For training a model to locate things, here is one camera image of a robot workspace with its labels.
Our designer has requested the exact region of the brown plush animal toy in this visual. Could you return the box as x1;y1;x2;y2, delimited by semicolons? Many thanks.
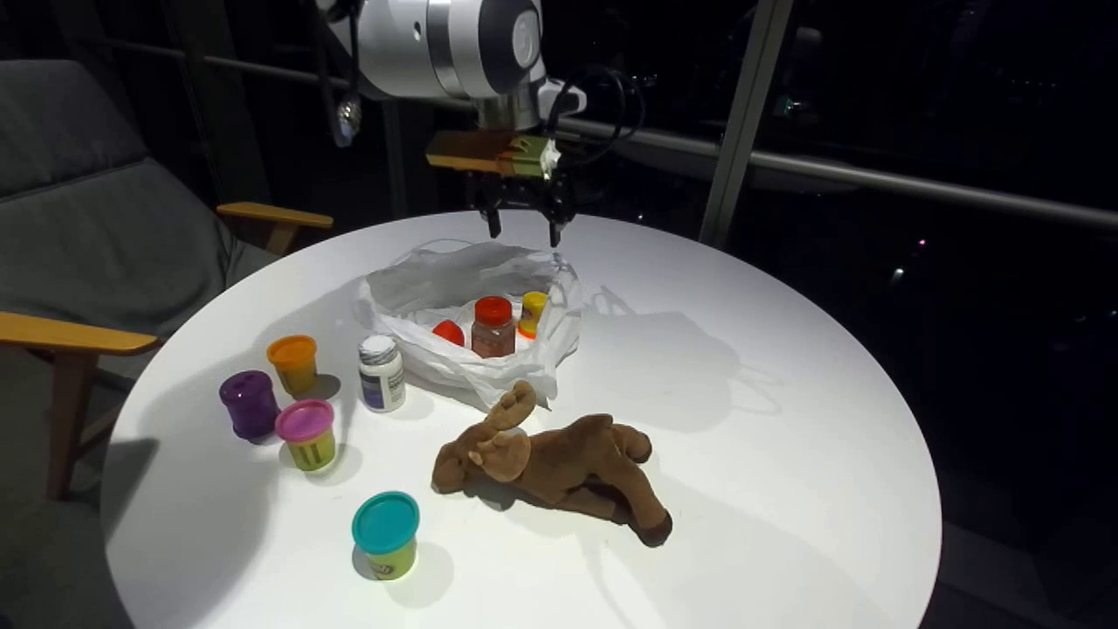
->
431;378;677;549

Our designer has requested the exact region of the pink lid dough can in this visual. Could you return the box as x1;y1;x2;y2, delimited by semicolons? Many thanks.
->
273;398;337;476

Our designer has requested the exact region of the grey armchair with wooden armrests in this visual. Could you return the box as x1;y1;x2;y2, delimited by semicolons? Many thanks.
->
0;56;337;629

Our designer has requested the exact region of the teal lid dough can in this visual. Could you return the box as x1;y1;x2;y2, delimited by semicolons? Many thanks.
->
350;487;422;584

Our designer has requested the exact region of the white lid small jar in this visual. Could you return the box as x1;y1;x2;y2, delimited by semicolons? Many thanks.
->
356;331;407;417

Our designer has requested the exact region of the grey metal window railing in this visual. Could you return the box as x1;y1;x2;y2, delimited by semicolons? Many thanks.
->
89;36;1118;231

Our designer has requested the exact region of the purple dough can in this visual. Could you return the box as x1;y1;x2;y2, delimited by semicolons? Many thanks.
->
217;368;283;444

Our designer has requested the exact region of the small yellow dough can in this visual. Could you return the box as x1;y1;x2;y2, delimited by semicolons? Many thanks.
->
514;287;553;347

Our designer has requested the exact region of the grey window post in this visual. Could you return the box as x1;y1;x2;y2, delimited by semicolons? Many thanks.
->
696;0;797;252

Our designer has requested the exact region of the white plastic bag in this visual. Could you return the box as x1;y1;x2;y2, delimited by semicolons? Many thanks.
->
350;239;631;412

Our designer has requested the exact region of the spice jar with red lid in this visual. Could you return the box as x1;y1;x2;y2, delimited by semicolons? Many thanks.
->
468;293;520;364

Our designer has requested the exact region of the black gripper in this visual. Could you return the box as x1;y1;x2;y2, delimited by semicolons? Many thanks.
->
468;173;583;252

